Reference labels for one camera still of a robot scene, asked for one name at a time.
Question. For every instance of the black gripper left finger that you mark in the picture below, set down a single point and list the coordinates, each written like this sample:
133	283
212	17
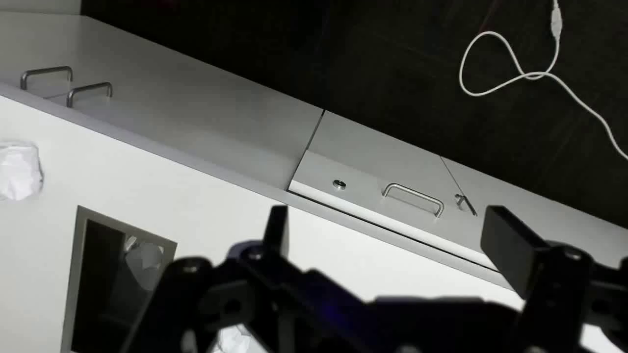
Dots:
275	228

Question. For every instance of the light gray cabinet door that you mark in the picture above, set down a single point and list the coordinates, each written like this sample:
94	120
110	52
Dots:
196	105
25	40
379	140

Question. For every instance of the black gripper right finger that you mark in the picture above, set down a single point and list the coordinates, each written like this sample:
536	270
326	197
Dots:
510	248

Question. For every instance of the round drawer lock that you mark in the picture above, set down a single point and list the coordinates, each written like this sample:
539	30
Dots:
337	183

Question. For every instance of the large crumpled white paper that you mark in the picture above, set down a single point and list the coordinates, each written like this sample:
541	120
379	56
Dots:
231	340

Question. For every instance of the light gray drawer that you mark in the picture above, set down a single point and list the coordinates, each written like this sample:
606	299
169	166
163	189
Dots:
365	189

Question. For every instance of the small crumpled white paper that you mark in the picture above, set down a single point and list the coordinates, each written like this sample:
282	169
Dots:
17	169

